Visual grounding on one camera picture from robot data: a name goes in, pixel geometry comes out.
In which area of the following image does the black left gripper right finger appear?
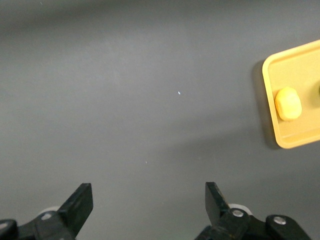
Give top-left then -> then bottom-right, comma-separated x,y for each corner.
193,181 -> 252,240

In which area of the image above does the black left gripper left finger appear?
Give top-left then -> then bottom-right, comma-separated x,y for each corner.
34,182 -> 94,240

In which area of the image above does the yellow potato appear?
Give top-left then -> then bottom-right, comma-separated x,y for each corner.
274,86 -> 303,122

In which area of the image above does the yellow plastic tray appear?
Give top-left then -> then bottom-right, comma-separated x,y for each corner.
261,39 -> 320,150

